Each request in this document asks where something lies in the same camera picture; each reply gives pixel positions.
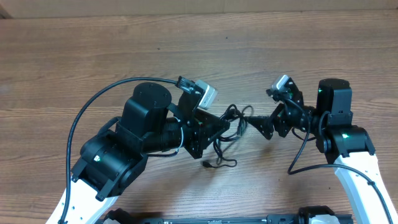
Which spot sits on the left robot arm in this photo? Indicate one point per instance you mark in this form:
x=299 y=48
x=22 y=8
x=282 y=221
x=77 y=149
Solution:
x=151 y=125

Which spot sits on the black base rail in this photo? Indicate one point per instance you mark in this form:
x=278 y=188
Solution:
x=311 y=214

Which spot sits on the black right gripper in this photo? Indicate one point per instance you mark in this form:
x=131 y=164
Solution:
x=265 y=126

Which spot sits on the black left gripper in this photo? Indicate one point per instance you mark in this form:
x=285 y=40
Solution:
x=201 y=133

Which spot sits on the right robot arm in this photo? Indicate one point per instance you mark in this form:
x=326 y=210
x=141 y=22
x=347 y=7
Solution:
x=348 y=148

